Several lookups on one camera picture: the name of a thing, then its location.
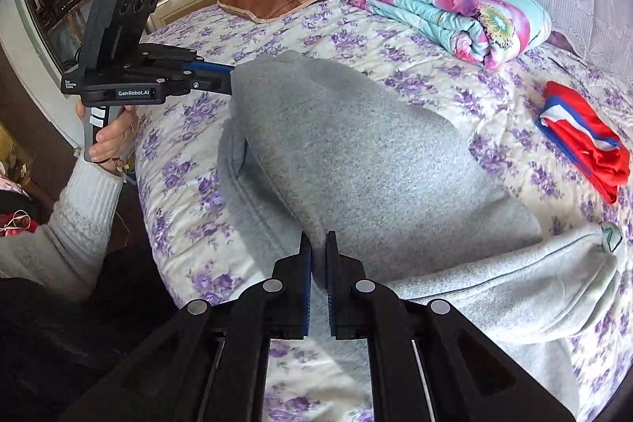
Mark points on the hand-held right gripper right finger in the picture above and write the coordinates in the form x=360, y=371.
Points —
x=330, y=288

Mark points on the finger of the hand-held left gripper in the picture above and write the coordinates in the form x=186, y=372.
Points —
x=210, y=76

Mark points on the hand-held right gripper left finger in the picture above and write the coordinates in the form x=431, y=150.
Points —
x=307, y=283

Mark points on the grey sweatshirt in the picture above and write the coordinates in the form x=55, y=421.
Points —
x=376, y=184

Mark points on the person's left forearm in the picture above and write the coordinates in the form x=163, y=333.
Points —
x=64, y=224

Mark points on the person's left hand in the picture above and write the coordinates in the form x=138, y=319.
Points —
x=111, y=133

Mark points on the purple floral bed sheet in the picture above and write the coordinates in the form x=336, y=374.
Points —
x=198, y=214

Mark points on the person's dark clothing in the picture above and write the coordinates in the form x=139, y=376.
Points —
x=84, y=343

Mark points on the floral folded quilt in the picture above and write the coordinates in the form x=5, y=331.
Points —
x=455, y=9

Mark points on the red white blue garment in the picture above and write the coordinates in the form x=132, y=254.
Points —
x=583, y=137

